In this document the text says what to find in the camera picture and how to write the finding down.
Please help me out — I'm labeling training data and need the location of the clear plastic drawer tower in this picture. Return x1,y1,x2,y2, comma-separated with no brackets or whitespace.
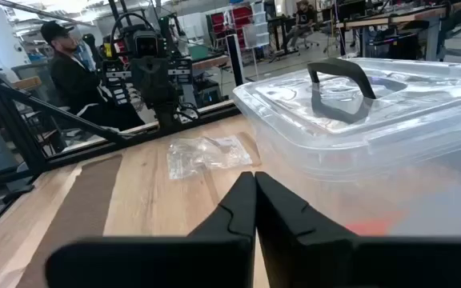
241,0,272,81

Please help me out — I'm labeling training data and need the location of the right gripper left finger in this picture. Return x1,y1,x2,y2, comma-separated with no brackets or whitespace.
45,170,258,288

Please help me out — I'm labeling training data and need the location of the black aluminium table frame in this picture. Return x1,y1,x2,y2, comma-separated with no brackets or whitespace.
0,34,243,245

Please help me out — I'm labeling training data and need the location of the small wooden table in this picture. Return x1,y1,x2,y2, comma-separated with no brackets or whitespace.
191,54,231,73

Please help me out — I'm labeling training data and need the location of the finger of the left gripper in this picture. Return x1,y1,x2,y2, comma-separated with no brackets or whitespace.
150,55,175,107
130,55,152,108

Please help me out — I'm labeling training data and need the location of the brown elastic bandage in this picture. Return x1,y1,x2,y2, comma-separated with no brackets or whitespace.
16,154,123,288

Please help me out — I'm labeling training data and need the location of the black box lid handle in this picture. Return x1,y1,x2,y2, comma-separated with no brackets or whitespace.
307,58,377,100

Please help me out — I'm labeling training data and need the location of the black floor pillar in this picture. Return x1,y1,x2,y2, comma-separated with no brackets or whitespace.
225,34,247,88

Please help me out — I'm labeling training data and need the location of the clear plastic storage box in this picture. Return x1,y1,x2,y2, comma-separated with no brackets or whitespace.
232,57,461,238

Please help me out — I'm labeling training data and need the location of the red shelf unit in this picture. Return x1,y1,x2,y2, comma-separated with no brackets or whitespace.
209,4,255,43

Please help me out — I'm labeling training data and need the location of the person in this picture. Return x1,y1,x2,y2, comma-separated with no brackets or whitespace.
285,0,320,50
39,20,146,132

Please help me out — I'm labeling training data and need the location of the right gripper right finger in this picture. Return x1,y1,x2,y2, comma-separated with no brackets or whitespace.
255,170,461,288

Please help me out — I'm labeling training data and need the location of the wooden top workbench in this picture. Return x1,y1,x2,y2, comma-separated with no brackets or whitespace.
0,75,43,106

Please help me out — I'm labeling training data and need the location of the long wooden workbench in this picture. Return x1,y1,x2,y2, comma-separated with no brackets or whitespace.
335,0,461,63

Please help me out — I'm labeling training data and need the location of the clear plastic bag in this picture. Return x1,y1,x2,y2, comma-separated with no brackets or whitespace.
166,134,254,180

